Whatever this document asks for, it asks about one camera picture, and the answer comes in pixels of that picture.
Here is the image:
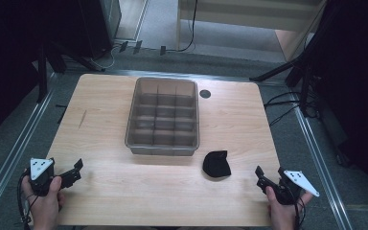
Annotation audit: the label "person's right hand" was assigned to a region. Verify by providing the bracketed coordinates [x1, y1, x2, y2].
[265, 186, 314, 230]

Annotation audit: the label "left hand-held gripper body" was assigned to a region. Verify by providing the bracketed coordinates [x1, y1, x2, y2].
[28, 157, 61, 196]

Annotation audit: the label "white floor cable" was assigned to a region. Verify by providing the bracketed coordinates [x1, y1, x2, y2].
[89, 44, 123, 70]

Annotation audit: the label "white shelf unit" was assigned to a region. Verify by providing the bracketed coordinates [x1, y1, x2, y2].
[175, 0, 329, 62]

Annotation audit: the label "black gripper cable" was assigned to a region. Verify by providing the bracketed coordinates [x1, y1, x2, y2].
[293, 195, 308, 230]
[16, 171, 40, 230]

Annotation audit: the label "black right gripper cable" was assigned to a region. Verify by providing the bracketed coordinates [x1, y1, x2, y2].
[293, 195, 308, 230]

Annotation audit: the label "person's left hand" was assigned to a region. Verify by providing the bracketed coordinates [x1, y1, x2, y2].
[21, 175, 67, 230]

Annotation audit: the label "black cabinet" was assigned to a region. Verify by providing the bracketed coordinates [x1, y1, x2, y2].
[76, 0, 123, 59]

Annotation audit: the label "black hanging cable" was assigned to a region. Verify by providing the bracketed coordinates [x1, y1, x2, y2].
[166, 0, 199, 54]

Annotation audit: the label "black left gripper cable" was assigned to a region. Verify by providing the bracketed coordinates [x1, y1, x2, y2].
[16, 171, 40, 230]

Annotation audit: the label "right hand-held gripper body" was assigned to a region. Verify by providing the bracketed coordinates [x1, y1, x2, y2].
[274, 169, 321, 206]

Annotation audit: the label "black floor cables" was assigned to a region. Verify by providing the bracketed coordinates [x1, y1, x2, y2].
[263, 90, 320, 127]

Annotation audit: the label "grey divided plastic organizer box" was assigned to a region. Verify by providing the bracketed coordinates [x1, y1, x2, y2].
[124, 76, 201, 157]

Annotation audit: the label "aluminium floor rail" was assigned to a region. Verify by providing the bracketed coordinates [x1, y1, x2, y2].
[289, 91, 355, 230]
[0, 72, 58, 221]

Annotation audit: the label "black cloth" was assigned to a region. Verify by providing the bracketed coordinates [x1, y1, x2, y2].
[202, 149, 233, 179]

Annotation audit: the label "black tripod stand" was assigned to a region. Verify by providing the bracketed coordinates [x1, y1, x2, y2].
[36, 39, 107, 104]
[248, 30, 325, 120]

